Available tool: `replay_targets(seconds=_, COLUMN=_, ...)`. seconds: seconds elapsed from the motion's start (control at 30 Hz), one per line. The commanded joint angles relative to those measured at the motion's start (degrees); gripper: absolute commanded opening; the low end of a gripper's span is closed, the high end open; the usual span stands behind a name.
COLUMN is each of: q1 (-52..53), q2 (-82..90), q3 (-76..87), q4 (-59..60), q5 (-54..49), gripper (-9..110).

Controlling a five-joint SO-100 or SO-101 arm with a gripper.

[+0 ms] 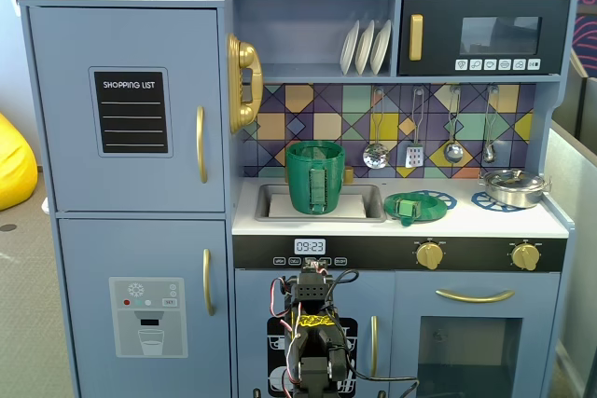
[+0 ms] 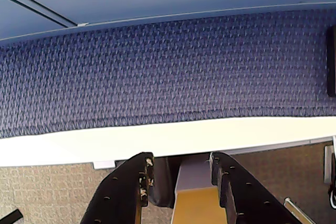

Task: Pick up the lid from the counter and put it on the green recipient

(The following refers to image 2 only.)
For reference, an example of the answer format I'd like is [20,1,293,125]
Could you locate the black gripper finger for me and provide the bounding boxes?
[209,152,299,224]
[80,152,156,224]

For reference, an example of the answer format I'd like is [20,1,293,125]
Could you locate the yellow topped grey box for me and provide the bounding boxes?
[172,155,222,224]

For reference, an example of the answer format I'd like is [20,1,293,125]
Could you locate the black bar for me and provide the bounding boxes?
[0,209,22,224]

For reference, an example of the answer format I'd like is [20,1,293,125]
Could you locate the white cable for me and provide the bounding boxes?
[328,182,336,209]

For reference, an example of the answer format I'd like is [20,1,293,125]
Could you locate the white metal bracket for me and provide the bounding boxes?
[323,135,336,185]

